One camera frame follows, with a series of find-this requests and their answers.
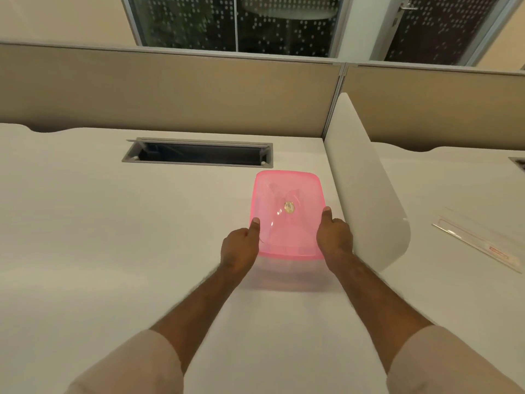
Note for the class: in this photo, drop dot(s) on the person's left hand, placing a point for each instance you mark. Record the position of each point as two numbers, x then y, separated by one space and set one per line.
236 250

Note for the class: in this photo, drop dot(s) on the person's right hand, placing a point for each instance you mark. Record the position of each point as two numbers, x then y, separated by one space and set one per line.
336 240

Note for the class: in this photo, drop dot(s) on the person's right thumb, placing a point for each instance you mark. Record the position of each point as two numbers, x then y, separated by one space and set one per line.
326 217

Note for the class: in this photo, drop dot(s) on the person's left thumb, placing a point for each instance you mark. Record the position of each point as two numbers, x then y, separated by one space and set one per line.
254 228

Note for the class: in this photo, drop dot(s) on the pink translucent plastic container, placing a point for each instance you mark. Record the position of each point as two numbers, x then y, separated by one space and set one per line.
287 213

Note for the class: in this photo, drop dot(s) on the person's right forearm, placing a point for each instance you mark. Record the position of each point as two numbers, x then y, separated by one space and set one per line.
402 324

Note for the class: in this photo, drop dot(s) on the person's left forearm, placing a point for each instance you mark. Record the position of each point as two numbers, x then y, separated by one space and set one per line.
186 324

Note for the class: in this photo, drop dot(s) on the round label sticker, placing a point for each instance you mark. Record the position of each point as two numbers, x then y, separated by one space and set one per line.
289 206

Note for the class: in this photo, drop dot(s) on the white curved desk divider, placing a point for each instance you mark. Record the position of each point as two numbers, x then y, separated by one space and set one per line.
365 180

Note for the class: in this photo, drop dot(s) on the clear plastic ruler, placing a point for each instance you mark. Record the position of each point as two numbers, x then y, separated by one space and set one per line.
478 240

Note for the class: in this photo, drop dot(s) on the beige partition panel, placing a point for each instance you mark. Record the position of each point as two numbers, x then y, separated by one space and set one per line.
434 106
164 90

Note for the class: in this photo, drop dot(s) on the dotted glass window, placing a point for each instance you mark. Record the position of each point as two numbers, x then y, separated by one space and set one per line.
233 22

